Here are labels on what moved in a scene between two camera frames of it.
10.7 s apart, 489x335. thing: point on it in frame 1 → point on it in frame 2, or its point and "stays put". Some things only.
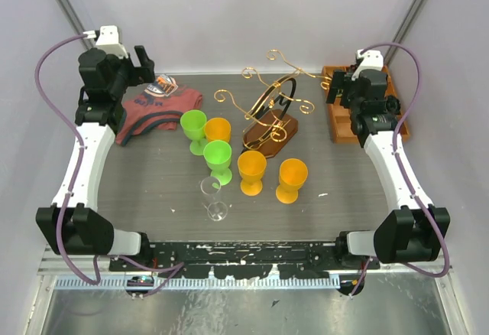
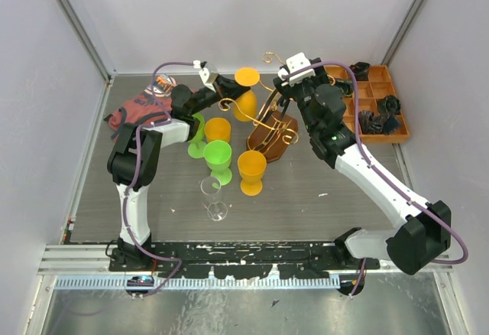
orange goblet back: [218, 128] stays put
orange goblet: [293, 174] → [245, 105]
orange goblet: [251, 166] stays put
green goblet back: [193, 125] stays put
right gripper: [341, 80] → [322, 77]
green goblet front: [218, 154] stays put
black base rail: [307, 260] stays put
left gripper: [141, 74] → [225, 88]
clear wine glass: [217, 209] stays put
